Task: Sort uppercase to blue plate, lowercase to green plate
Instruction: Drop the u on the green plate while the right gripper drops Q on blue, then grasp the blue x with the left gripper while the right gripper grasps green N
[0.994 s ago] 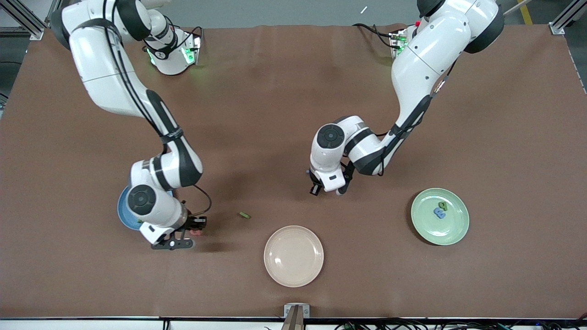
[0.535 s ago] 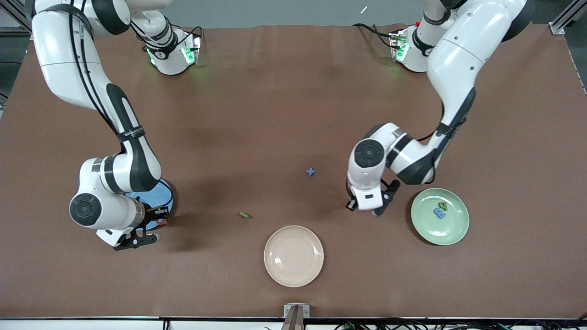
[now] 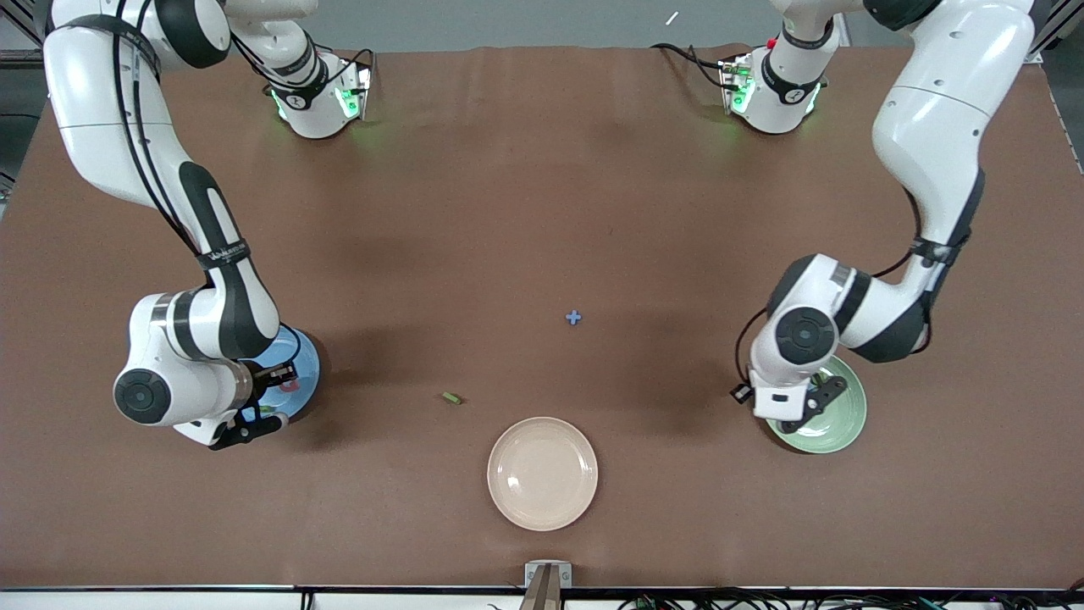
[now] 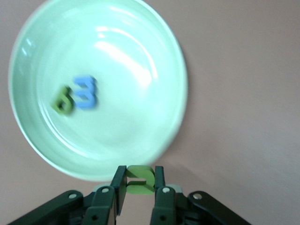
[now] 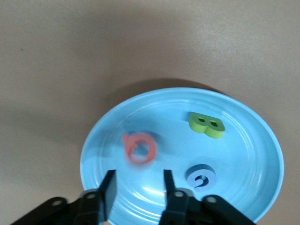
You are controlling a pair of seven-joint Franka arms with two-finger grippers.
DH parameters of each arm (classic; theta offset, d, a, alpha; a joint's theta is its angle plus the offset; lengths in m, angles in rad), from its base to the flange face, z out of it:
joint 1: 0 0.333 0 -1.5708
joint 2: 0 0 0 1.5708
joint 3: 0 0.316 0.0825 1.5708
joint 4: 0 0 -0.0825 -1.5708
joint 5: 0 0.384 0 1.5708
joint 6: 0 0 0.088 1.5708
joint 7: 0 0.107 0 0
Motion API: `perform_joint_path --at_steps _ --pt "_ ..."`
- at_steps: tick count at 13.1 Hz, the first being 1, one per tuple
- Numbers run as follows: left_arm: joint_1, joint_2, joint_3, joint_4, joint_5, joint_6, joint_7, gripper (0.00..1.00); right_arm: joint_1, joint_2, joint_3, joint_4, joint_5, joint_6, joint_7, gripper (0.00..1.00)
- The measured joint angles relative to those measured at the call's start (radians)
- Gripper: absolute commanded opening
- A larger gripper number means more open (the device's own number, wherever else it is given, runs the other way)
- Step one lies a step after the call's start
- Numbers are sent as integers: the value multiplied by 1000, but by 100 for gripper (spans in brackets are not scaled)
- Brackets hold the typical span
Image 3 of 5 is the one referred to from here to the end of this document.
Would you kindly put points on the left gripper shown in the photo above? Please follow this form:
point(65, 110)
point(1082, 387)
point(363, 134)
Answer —
point(816, 379)

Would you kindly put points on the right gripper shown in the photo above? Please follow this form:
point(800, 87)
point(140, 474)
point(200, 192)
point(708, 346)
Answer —
point(268, 379)

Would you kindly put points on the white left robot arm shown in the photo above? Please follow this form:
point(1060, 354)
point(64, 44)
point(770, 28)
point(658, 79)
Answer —
point(931, 119)

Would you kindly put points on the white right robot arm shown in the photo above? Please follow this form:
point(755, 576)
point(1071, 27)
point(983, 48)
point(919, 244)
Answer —
point(93, 102)

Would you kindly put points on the blue plate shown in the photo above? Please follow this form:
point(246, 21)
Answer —
point(310, 373)

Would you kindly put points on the green plate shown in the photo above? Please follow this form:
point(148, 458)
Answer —
point(838, 424)

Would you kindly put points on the beige plate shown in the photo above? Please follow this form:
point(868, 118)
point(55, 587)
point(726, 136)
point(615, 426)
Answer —
point(542, 474)

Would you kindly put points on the white table edge strip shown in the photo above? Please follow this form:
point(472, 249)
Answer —
point(169, 602)

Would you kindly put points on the brown table cover mat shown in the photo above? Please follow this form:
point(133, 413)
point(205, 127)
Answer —
point(508, 212)

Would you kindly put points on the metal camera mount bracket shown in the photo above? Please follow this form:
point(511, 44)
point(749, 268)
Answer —
point(548, 585)

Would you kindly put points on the aluminium frame post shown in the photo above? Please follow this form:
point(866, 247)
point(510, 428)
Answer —
point(25, 21)
point(1057, 30)

